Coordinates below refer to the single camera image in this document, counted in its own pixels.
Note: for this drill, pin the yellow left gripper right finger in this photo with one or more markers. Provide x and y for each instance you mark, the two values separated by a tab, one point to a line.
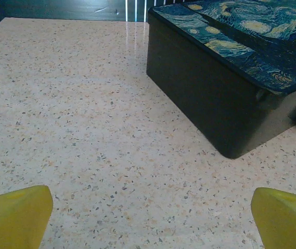
285	223

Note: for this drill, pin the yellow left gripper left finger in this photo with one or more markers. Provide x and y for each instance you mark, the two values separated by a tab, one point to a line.
13	220

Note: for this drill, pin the black box with painting lid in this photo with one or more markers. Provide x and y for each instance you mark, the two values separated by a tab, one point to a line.
215	85

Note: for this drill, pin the vertical metal frame post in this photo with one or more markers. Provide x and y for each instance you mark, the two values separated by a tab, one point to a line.
136	10

